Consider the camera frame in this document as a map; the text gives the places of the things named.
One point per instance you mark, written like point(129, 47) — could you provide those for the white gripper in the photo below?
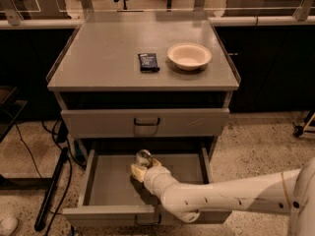
point(153, 176)

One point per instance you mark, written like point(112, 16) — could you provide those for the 7up soda can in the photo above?
point(144, 158)

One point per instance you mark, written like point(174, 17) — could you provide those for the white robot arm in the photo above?
point(291, 192)

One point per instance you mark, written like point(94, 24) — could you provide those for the closed upper grey drawer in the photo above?
point(130, 123)

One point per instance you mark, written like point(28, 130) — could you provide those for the open middle grey drawer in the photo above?
point(110, 196)

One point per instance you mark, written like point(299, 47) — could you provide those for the grey drawer cabinet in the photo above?
point(101, 70)

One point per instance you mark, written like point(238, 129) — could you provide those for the black floor stand bar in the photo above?
point(50, 192)

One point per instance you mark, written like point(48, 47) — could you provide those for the dark blue snack bar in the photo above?
point(148, 62)

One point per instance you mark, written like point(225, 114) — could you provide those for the white paper bowl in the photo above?
point(189, 56)

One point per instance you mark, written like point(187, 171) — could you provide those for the black side table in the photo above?
point(10, 108)

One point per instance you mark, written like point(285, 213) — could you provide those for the white shoe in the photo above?
point(8, 226)

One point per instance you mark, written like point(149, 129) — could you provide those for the black caster wheel frame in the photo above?
point(307, 126)

